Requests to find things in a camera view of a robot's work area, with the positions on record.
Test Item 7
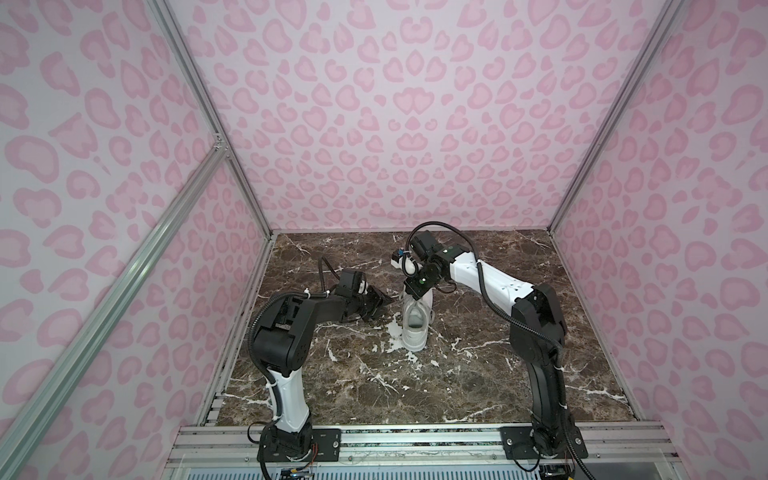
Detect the white sneaker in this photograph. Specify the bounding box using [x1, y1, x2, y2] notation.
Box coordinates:
[401, 290, 434, 352]

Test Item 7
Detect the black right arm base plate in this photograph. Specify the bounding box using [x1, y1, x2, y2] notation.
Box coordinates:
[499, 424, 589, 461]

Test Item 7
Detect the right corner frame post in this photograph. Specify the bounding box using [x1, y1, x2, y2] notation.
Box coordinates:
[547, 0, 689, 238]

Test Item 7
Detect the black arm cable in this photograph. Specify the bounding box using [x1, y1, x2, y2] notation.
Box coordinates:
[404, 220, 481, 265]
[316, 256, 343, 295]

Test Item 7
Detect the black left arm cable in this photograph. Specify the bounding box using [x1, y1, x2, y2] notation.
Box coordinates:
[316, 256, 343, 295]

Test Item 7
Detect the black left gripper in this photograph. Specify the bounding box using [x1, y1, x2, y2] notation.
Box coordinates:
[352, 285, 395, 322]

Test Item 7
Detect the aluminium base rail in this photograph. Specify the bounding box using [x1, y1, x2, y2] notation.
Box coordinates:
[161, 421, 688, 479]

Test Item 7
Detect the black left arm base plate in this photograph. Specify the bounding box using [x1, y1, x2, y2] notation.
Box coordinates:
[257, 426, 342, 463]

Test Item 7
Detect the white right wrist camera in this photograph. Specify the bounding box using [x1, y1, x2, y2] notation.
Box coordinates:
[390, 248, 418, 277]

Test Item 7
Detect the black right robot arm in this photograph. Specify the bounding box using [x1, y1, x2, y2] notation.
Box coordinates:
[391, 222, 570, 458]

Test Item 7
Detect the left corner frame post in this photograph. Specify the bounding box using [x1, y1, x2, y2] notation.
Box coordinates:
[146, 0, 273, 239]

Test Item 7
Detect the aluminium diagonal frame strut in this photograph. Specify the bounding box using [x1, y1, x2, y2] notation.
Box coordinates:
[1, 146, 230, 479]

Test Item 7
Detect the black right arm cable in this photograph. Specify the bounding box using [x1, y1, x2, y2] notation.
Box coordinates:
[404, 220, 481, 265]

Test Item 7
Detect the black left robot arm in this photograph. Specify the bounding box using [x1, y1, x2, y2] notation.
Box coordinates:
[246, 269, 393, 458]

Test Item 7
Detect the corner frame post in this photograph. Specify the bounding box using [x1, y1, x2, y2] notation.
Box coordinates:
[547, 0, 689, 238]
[146, 0, 273, 239]

